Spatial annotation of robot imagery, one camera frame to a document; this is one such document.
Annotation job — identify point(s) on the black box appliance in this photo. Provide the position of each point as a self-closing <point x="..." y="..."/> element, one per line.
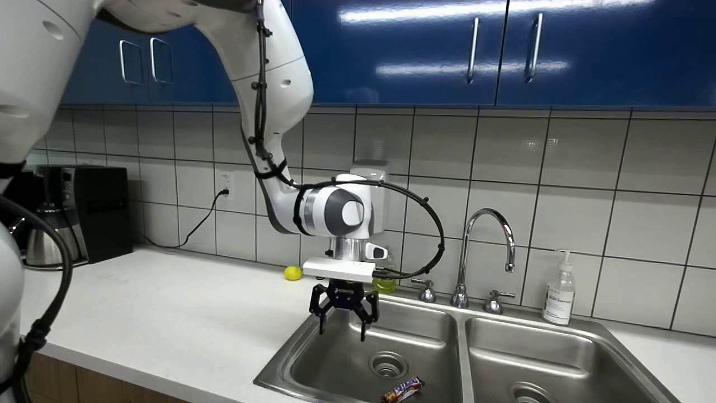
<point x="104" y="214"/>

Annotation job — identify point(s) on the yellow ball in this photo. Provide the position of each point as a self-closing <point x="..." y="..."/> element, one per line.
<point x="293" y="273"/>

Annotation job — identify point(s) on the steel kettle with black top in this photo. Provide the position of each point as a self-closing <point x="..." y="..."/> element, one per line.
<point x="46" y="243"/>

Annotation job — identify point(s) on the stainless steel double sink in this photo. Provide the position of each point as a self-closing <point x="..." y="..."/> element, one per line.
<point x="336" y="358"/>

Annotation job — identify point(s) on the chrome gooseneck faucet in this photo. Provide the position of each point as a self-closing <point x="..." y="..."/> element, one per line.
<point x="464" y="247"/>

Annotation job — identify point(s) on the snickers candy bar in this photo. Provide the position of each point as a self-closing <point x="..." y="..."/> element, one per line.
<point x="403" y="387"/>

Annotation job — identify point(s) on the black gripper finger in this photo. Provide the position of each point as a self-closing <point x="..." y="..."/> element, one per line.
<point x="321" y="308"/>
<point x="368" y="310"/>

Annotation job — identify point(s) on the green dish soap bottle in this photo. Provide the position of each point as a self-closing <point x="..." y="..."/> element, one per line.
<point x="390" y="282"/>

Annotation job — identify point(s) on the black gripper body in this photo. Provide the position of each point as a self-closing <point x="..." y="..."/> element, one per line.
<point x="346" y="294"/>

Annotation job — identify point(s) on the blue glossy cabinet door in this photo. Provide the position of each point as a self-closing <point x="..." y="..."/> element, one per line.
<point x="403" y="52"/>
<point x="619" y="52"/>
<point x="193" y="67"/>
<point x="93" y="69"/>

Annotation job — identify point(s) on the wooden counter base cabinet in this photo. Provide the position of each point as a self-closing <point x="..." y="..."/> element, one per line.
<point x="96" y="384"/>

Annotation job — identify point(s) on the clear pump soap bottle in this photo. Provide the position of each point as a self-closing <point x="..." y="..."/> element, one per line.
<point x="559" y="294"/>

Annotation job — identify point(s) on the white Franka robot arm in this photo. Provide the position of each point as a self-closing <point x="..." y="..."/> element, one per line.
<point x="276" y="82"/>

